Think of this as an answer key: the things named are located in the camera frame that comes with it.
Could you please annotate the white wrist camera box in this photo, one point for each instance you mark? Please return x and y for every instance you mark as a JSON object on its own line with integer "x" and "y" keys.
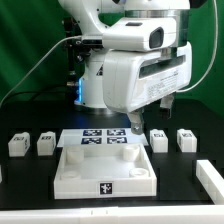
{"x": 140, "y": 34}

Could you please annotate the white right fence bar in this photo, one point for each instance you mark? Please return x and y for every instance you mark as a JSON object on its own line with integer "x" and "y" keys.
{"x": 211, "y": 181}

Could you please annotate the white front fence bar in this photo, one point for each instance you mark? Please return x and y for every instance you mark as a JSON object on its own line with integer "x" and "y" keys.
{"x": 199, "y": 214}

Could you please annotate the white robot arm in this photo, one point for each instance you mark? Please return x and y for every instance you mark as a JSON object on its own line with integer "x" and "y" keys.
{"x": 94, "y": 17}

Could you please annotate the white marker sheet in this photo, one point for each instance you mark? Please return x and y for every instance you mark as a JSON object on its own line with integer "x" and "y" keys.
{"x": 70, "y": 137}

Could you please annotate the white square table top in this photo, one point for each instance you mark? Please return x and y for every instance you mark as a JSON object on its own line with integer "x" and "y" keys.
{"x": 104, "y": 171}

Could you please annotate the white fence bar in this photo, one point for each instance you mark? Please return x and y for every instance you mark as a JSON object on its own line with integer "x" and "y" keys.
{"x": 199, "y": 214}
{"x": 211, "y": 181}

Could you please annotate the white block left edge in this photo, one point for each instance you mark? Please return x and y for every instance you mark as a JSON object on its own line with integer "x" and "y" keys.
{"x": 0, "y": 174}

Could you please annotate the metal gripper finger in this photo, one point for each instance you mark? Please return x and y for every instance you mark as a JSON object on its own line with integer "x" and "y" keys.
{"x": 166, "y": 105}
{"x": 137, "y": 122}

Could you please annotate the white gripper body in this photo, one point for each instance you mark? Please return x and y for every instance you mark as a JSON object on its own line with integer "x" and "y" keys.
{"x": 132, "y": 80}

